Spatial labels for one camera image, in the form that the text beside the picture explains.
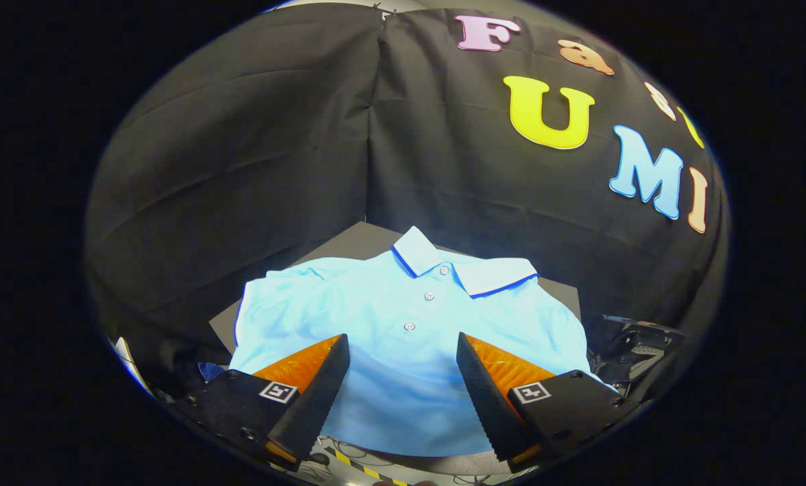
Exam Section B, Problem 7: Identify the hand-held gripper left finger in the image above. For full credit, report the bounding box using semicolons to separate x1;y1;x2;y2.
173;333;351;472

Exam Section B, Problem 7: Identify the grey cabinet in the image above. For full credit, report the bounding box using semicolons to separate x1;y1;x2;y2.
209;221;583;477

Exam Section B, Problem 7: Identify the dark grey washing machine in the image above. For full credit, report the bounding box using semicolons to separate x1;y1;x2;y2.
589;337;677;406

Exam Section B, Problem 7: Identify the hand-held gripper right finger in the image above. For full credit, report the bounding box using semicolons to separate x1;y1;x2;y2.
456;332;643;472

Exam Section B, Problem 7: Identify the light blue polo shirt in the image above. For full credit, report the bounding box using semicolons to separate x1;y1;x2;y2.
229;226;614;458

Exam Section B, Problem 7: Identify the black backdrop cloth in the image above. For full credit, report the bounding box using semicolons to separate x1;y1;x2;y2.
84;5;731;385

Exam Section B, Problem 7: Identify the yellow black floor tape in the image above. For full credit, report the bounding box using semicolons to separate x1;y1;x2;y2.
332;449;409;486

